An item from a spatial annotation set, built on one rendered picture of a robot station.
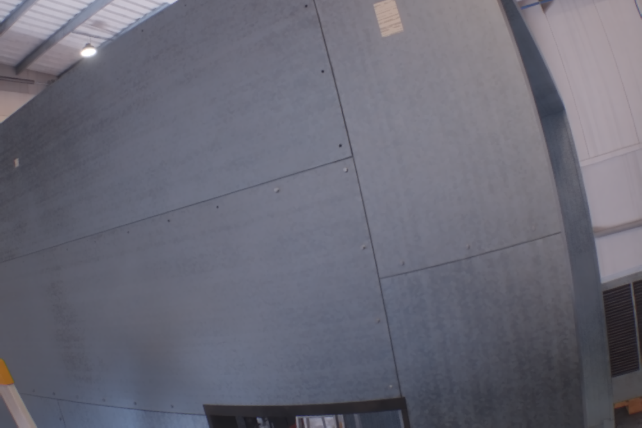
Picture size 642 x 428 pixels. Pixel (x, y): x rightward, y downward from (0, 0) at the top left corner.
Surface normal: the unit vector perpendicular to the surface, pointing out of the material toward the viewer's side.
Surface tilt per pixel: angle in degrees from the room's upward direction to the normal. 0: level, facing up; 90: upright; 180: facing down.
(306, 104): 90
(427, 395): 90
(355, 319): 90
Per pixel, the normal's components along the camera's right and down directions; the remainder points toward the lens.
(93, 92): -0.50, -0.02
